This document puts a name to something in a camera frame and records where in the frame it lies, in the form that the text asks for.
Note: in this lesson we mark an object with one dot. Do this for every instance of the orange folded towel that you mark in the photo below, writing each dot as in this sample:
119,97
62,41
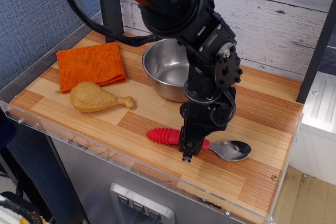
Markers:
100,64

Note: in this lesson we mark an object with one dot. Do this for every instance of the silver button control panel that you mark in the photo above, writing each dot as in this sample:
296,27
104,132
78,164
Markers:
122,196

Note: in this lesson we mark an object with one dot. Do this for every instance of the stainless steel cabinet front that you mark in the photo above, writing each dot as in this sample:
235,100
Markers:
91,176

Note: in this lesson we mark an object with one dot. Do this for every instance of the black left vertical post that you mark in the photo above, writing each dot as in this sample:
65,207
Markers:
111,15

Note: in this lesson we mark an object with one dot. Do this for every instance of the black right vertical post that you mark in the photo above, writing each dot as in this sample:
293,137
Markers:
318,53

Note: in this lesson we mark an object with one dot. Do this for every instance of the red handled metal spoon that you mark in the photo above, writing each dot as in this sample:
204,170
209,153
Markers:
230,151

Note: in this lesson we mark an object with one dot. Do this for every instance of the plastic toy chicken drumstick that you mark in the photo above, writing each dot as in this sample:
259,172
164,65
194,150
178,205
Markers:
88,97

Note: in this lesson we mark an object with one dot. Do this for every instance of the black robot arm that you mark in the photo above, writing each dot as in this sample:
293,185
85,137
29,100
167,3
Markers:
213,65

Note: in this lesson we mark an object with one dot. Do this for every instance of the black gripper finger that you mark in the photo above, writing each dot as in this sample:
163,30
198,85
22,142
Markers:
186,156
195,152

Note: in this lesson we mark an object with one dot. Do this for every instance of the stainless steel bowl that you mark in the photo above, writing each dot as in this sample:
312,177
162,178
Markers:
165,62

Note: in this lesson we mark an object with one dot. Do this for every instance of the black vertical post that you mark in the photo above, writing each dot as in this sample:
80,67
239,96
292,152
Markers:
318,53
111,15

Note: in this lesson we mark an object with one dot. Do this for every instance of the white appliance at right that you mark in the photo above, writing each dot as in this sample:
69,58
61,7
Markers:
313,150

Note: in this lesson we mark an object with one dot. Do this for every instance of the clear acrylic edge guard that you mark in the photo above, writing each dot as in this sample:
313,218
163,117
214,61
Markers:
247,190

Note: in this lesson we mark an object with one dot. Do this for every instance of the yellow black object bottom left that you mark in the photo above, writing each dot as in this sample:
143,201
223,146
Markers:
26,216

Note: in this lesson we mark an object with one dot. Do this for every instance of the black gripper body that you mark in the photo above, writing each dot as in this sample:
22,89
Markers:
203,116

